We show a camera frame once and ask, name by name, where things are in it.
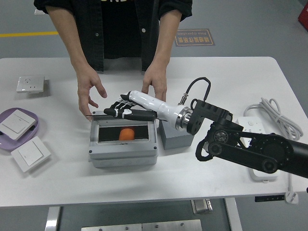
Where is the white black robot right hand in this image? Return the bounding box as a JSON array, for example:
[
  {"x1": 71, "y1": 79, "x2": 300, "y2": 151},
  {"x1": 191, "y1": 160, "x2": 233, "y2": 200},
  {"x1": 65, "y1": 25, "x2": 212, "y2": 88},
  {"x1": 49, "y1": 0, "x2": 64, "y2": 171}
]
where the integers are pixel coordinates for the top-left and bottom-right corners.
[{"x1": 103, "y1": 90, "x2": 185, "y2": 126}]

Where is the person's right hand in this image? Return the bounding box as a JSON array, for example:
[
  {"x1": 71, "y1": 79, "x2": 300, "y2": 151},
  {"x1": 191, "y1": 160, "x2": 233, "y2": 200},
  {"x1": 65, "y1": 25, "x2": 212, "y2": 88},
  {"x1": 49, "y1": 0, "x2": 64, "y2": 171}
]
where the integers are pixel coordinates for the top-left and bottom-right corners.
[{"x1": 77, "y1": 69, "x2": 108, "y2": 118}]

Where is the person's left hand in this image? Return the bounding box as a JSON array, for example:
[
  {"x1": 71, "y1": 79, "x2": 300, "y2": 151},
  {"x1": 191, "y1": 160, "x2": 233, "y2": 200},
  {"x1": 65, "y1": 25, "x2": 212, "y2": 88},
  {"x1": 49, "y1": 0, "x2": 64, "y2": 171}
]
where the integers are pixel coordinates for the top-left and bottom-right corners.
[{"x1": 141, "y1": 64, "x2": 168, "y2": 102}]

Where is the orange cylinder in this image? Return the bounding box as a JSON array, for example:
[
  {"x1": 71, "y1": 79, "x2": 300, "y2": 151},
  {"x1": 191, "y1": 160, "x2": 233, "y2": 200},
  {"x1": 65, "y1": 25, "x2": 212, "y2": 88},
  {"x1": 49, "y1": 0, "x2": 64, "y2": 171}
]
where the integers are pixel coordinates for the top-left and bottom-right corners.
[{"x1": 119, "y1": 128, "x2": 135, "y2": 141}]

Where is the grey box with clear lid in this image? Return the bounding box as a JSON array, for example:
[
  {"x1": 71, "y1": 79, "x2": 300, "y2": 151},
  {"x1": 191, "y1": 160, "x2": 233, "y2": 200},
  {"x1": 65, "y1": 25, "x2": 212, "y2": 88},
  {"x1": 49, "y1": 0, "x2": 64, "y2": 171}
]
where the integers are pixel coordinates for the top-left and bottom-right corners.
[{"x1": 86, "y1": 110, "x2": 159, "y2": 168}]

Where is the grey cube with round hole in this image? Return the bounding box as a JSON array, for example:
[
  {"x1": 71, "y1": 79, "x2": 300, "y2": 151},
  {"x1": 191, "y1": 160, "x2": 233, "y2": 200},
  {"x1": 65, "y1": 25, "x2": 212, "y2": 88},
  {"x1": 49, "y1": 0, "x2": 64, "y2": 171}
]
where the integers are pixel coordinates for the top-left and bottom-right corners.
[{"x1": 158, "y1": 119, "x2": 193, "y2": 150}]

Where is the person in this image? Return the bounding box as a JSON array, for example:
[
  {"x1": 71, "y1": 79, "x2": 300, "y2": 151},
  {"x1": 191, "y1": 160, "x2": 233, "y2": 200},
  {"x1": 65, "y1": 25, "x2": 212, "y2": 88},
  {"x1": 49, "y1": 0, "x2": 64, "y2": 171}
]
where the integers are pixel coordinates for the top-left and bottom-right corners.
[{"x1": 33, "y1": 0, "x2": 193, "y2": 73}]

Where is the white power strip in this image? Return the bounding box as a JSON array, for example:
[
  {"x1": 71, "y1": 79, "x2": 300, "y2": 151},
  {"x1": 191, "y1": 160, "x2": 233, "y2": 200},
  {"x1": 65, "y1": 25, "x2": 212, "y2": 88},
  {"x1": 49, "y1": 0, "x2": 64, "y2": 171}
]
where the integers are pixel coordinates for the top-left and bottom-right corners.
[{"x1": 237, "y1": 116, "x2": 280, "y2": 182}]

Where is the purple tray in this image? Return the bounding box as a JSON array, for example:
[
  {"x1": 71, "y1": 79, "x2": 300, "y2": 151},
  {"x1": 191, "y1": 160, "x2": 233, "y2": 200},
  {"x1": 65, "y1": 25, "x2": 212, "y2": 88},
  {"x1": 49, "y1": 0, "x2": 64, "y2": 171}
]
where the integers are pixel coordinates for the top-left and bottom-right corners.
[{"x1": 0, "y1": 107, "x2": 39, "y2": 152}]

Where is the white table leg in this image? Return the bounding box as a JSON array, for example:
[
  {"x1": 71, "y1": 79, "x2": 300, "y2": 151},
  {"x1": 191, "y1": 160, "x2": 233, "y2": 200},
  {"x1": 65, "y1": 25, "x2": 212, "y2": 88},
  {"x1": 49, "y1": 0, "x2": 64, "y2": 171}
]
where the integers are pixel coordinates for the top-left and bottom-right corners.
[
  {"x1": 223, "y1": 197, "x2": 243, "y2": 231},
  {"x1": 44, "y1": 206, "x2": 61, "y2": 231}
]

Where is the black table control panel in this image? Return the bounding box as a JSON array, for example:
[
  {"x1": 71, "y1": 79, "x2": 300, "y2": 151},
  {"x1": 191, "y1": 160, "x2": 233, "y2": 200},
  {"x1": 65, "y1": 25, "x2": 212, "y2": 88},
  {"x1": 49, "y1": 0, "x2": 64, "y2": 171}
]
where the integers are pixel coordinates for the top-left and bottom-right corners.
[{"x1": 255, "y1": 195, "x2": 286, "y2": 202}]

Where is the red object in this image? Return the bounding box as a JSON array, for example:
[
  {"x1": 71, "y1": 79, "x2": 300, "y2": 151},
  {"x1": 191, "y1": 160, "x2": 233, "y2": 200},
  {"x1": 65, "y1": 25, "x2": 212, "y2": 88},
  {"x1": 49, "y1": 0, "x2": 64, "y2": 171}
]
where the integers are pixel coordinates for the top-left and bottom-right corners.
[{"x1": 297, "y1": 4, "x2": 308, "y2": 25}]

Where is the white wall socket plate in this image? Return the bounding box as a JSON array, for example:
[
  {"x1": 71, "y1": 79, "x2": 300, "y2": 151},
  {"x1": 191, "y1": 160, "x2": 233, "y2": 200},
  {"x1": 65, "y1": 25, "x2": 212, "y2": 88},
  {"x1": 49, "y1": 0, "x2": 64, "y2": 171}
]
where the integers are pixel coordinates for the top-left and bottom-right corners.
[{"x1": 16, "y1": 76, "x2": 46, "y2": 93}]

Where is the white wall switch plate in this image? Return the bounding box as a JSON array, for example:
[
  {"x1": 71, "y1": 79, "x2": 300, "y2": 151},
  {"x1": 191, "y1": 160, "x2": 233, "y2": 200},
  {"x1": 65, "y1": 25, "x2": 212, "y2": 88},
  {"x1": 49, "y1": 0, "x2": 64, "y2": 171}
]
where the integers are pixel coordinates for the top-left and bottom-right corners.
[
  {"x1": 10, "y1": 136, "x2": 52, "y2": 173},
  {"x1": 0, "y1": 109, "x2": 36, "y2": 141}
]

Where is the grey metal bracket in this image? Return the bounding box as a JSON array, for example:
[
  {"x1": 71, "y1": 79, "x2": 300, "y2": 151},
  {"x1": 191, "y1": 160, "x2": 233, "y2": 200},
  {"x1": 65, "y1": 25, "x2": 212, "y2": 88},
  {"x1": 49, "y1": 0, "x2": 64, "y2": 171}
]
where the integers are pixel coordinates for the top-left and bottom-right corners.
[{"x1": 191, "y1": 198, "x2": 214, "y2": 215}]

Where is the white power cord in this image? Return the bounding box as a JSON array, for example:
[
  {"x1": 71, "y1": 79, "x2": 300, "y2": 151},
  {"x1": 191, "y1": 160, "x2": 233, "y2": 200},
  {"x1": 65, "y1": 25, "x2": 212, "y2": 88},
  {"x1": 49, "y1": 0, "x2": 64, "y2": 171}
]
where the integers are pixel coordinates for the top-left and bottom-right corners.
[{"x1": 243, "y1": 97, "x2": 304, "y2": 205}]

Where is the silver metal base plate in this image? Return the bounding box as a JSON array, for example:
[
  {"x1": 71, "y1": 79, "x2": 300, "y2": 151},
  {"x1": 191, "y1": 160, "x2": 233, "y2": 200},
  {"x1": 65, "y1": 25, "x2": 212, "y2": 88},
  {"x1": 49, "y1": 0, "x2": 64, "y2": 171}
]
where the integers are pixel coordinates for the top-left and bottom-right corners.
[{"x1": 81, "y1": 219, "x2": 203, "y2": 231}]

